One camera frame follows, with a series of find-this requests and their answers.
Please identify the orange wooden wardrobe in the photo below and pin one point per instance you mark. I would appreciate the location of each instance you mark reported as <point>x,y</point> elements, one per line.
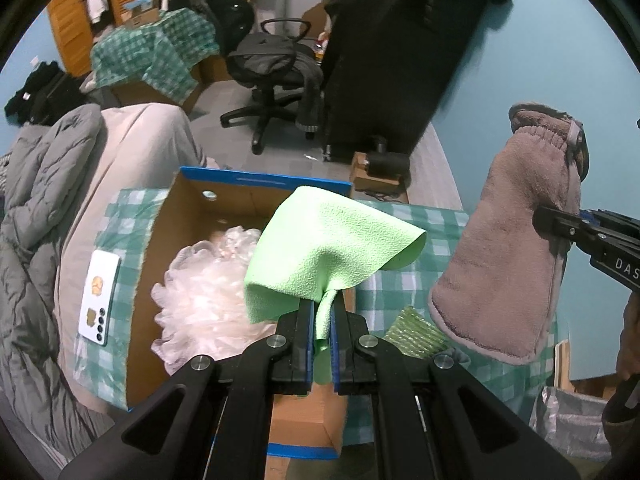
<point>75,24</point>

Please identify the green checkered tablecloth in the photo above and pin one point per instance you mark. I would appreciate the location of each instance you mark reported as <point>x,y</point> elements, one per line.
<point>126,228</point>

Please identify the grey fleece mitten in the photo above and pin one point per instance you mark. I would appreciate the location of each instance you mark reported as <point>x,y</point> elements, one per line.
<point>499,292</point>

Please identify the small cardboard box on floor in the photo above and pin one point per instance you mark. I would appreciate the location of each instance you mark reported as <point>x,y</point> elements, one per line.
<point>379,172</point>

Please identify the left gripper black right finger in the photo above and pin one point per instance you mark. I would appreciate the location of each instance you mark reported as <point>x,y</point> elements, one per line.
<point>431,418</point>

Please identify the green patterned sponge cloth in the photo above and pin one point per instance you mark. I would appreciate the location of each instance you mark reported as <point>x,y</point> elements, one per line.
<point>414,336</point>

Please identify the light green microfiber cloth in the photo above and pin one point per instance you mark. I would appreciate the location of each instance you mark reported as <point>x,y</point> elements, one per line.
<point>318,243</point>

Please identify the beige bed sheet mattress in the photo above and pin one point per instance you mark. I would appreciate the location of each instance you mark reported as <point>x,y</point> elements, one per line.
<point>141,146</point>

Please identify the translucent white plastic bag bundle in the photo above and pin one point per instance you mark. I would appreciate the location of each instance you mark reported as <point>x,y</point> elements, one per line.
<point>201,301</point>

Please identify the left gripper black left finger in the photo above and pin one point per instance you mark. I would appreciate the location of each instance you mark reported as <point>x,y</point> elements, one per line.
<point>211,420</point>

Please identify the white smartphone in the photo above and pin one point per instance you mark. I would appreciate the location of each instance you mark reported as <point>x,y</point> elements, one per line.
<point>97,295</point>

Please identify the silver plastic bag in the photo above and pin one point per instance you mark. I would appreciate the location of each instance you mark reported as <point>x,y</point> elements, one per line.
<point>571,423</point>

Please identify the cardboard box with blue rim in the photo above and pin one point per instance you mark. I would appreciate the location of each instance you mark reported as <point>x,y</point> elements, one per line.
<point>201,204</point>

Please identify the black clothes pile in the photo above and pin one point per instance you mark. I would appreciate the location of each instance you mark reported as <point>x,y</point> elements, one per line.
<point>47,95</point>

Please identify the grey quilted duvet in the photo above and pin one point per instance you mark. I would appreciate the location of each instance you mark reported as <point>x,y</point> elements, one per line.
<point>47,168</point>

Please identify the person's right hand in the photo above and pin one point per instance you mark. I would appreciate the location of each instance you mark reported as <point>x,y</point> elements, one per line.
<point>628,358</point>

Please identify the large black suitcase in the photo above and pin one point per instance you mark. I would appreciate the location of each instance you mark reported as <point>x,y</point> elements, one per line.
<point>387,66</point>

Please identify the green checkered cloth on boxes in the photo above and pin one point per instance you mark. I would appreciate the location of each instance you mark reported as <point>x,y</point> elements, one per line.
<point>161,54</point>

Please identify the black office chair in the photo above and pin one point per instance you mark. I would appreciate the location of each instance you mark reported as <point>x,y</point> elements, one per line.
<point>282,73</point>

